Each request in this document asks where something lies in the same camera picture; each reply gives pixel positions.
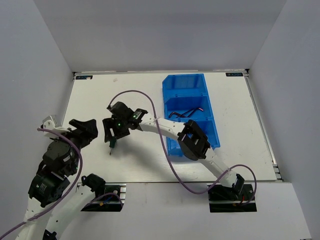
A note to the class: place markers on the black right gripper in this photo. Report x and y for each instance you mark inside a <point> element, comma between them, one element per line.
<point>109,124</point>

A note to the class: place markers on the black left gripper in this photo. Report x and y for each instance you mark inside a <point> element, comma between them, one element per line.
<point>86,130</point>

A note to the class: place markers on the green stubby screwdriver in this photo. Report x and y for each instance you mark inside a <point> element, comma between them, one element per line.
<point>112,144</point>

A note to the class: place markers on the large dark hex key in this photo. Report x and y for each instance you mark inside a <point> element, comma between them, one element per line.
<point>176,114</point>

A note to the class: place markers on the long dark hex key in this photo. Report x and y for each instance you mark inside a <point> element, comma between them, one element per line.
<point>189,113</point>

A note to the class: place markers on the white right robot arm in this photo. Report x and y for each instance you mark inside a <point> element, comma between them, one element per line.
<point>192,140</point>

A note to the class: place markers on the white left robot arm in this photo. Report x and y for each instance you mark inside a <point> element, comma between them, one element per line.
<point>50,185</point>

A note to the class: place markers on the left corner label sticker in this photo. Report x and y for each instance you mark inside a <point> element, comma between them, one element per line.
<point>83,77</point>

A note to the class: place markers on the corner label sticker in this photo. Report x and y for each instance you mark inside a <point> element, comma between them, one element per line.
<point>83,77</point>
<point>234,74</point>

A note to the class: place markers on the blue three-compartment bin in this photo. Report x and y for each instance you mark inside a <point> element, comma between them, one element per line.
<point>184,92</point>

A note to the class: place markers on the right corner label sticker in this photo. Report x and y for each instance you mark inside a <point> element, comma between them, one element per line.
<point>234,74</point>

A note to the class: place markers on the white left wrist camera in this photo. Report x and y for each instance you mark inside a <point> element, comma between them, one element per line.
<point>53,124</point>

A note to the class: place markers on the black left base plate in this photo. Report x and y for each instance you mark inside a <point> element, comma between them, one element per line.
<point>111,198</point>

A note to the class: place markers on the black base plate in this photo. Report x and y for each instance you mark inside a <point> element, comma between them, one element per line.
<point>111,198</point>
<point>220,202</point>

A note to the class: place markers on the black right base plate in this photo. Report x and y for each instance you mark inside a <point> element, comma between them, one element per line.
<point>220,202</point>

